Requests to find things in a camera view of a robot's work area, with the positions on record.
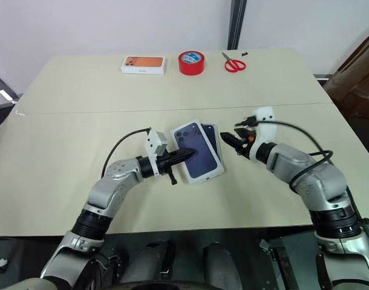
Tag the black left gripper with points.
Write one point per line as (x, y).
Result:
(164, 164)

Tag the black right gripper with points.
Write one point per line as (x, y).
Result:
(250, 134)

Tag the dark blue smartphone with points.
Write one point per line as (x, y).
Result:
(211, 136)

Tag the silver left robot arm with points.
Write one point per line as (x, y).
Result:
(112, 178)

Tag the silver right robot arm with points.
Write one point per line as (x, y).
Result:
(293, 160)

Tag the orange print phone box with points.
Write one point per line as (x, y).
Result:
(143, 65)

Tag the red tape roll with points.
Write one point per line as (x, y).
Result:
(191, 66)

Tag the dark vertical pillar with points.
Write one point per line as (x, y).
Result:
(237, 24)

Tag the dark rounded shape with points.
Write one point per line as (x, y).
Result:
(148, 262)
(220, 269)

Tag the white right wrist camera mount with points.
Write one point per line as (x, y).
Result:
(267, 130)

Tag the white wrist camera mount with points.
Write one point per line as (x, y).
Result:
(267, 130)
(151, 142)

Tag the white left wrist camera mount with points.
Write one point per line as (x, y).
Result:
(151, 142)

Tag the metal table leg bracket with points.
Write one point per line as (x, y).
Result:
(275, 259)

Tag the grey metal frame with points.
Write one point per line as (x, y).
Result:
(4, 92)

